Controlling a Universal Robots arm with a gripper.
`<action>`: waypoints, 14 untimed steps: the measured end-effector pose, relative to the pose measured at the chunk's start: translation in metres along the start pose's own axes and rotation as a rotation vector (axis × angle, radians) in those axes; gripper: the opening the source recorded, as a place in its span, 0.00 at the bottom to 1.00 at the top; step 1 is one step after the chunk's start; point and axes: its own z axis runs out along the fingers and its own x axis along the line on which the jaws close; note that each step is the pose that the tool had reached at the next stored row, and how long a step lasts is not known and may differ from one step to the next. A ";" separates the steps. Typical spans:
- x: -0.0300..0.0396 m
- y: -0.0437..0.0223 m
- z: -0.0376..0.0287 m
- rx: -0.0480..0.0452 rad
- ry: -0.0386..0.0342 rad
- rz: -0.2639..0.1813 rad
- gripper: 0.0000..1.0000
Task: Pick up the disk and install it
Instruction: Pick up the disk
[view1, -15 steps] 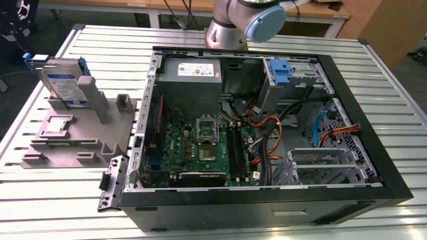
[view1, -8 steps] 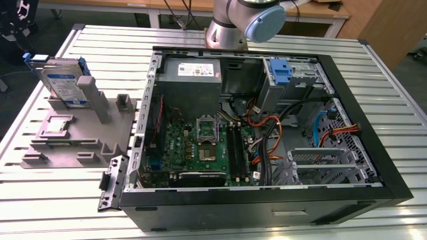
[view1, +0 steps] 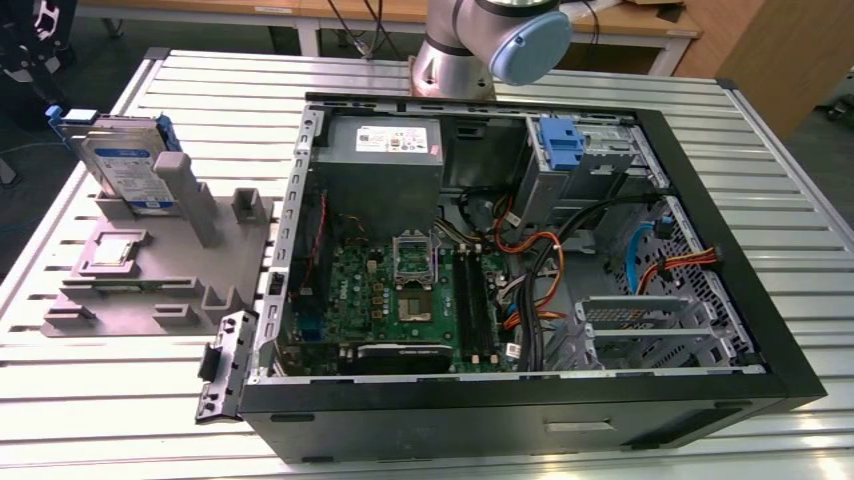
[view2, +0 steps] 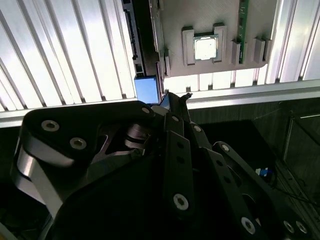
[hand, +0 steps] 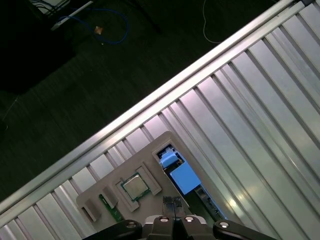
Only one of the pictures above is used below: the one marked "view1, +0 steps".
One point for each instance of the grey parts rack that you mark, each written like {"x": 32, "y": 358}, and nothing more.
{"x": 180, "y": 270}

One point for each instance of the green RAM stick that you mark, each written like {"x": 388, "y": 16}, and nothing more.
{"x": 127, "y": 285}

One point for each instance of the black open PC case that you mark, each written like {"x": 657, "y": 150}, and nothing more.
{"x": 467, "y": 420}

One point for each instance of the blue plastic drive latch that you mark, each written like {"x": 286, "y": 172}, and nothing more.
{"x": 561, "y": 145}

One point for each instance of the brown wooden cabinet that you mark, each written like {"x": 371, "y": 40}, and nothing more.
{"x": 767, "y": 60}

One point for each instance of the CPU socket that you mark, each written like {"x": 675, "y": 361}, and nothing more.
{"x": 416, "y": 310}

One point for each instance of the wooden desk white frame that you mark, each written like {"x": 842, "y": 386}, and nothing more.
{"x": 200, "y": 9}
{"x": 641, "y": 20}

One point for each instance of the grey optical drive cage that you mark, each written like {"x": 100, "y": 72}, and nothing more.
{"x": 601, "y": 165}

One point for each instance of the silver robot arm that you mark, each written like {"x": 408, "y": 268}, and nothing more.
{"x": 454, "y": 65}

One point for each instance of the grey metal disk bay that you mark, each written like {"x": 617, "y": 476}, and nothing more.
{"x": 641, "y": 331}

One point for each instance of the green motherboard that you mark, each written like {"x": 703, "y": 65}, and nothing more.
{"x": 354, "y": 295}

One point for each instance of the thin locking lever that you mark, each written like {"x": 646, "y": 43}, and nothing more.
{"x": 435, "y": 265}

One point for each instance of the silver CPU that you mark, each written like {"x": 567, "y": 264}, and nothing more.
{"x": 114, "y": 251}

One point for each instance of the grey power supply unit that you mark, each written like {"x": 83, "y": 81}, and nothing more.
{"x": 380, "y": 190}

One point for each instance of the black graphics card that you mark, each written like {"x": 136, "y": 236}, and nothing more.
{"x": 400, "y": 356}

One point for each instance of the black RAM slot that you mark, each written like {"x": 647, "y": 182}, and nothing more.
{"x": 467, "y": 305}
{"x": 484, "y": 305}

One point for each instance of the hard disk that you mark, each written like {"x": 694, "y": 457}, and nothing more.
{"x": 127, "y": 170}

